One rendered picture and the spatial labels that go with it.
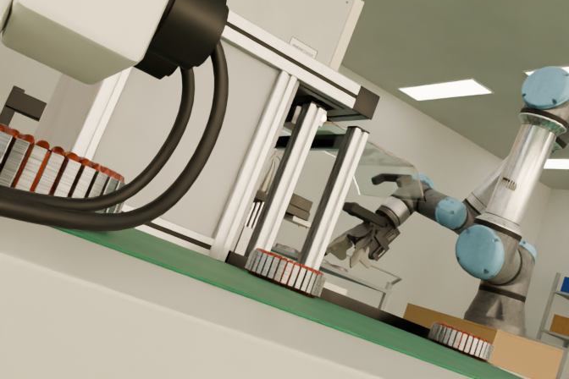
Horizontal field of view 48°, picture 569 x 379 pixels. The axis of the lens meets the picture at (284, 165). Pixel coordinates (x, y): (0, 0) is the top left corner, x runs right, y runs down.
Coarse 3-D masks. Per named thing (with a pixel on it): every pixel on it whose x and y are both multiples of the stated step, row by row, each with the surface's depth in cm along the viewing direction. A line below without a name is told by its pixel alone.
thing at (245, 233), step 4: (244, 228) 121; (248, 228) 121; (252, 228) 122; (240, 232) 121; (244, 232) 121; (248, 232) 121; (240, 236) 120; (244, 236) 121; (248, 236) 121; (240, 240) 120; (244, 240) 121; (248, 240) 121; (236, 244) 120; (240, 244) 120; (244, 244) 121; (236, 248) 120; (240, 248) 120; (244, 248) 121; (236, 252) 120; (240, 252) 121; (244, 252) 121
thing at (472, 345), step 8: (432, 328) 114; (440, 328) 112; (448, 328) 111; (456, 328) 110; (432, 336) 113; (440, 336) 111; (448, 336) 110; (456, 336) 109; (464, 336) 109; (472, 336) 110; (440, 344) 112; (448, 344) 110; (456, 344) 109; (464, 344) 109; (472, 344) 109; (480, 344) 109; (488, 344) 110; (464, 352) 109; (472, 352) 109; (480, 352) 109; (488, 352) 110
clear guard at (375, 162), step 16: (320, 128) 127; (336, 128) 122; (368, 144) 125; (368, 160) 138; (384, 160) 133; (400, 160) 128; (368, 176) 145; (384, 176) 140; (400, 176) 135; (416, 176) 130; (368, 192) 148; (384, 192) 142; (400, 192) 137; (416, 192) 132
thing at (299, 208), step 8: (256, 200) 126; (264, 200) 123; (296, 200) 126; (304, 200) 127; (256, 208) 125; (288, 208) 125; (296, 208) 126; (304, 208) 127; (248, 216) 127; (256, 216) 123; (288, 216) 128; (296, 216) 126; (304, 216) 127; (248, 224) 125; (296, 224) 133; (304, 224) 127
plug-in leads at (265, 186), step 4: (272, 152) 125; (276, 152) 125; (280, 152) 125; (272, 156) 125; (276, 156) 126; (280, 160) 127; (272, 164) 125; (264, 172) 128; (268, 172) 125; (268, 176) 125; (272, 176) 129; (264, 180) 125; (268, 180) 125; (272, 180) 129; (260, 184) 127; (264, 184) 124; (268, 184) 129; (260, 188) 127; (264, 188) 124; (268, 188) 129; (264, 192) 124
